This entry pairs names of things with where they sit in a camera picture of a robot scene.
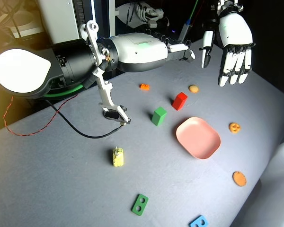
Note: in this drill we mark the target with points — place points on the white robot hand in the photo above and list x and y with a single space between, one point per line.
234 28
142 52

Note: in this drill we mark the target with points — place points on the red block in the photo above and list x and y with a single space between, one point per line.
179 101

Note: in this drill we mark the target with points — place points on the spare white robot hand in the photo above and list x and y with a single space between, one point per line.
146 13

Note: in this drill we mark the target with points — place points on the pink plastic plate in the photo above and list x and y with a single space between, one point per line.
197 137

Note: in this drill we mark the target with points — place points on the green two-hole block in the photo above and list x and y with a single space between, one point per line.
135 211

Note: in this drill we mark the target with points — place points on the blue two-hole block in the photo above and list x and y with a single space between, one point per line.
194 223

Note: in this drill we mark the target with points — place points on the small orange toy piece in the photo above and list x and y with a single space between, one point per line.
144 87

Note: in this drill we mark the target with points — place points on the beige round toy cookie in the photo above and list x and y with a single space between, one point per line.
193 89

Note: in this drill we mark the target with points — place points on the orange toy pretzel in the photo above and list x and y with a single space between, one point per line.
232 128

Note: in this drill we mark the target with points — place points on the white plastic box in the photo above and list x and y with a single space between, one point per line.
26 30

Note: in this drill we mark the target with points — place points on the grey table cloth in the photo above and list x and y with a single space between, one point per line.
61 177

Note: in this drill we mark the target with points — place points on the round orange toy cookie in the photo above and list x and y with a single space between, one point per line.
239 179

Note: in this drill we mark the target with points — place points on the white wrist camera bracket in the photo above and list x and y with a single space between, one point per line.
104 92

